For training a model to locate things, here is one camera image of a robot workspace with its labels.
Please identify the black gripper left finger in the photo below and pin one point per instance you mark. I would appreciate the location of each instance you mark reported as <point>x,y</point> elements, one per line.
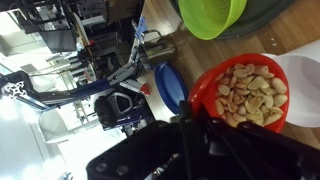
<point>191,140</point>

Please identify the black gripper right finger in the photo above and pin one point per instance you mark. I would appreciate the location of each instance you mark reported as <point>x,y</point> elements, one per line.
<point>233,150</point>

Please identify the orange plastic bowl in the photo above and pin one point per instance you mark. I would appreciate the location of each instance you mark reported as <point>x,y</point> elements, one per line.
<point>203,90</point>

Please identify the pile of peanuts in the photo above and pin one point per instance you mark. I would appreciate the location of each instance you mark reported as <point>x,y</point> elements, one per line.
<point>253,93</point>

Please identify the lime green plastic bowl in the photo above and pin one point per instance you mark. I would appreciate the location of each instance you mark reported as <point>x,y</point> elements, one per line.
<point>210,16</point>

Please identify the blue plastic plate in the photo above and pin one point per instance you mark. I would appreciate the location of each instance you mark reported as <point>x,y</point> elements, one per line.
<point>170,88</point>

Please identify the stainless steel mug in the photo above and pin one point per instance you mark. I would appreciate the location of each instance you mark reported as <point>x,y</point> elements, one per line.
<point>158,51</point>

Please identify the dark grey round tray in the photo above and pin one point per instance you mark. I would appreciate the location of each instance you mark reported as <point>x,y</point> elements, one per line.
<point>263,20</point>

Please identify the black computer monitor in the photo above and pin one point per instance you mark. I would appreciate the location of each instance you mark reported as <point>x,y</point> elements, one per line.
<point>58,40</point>

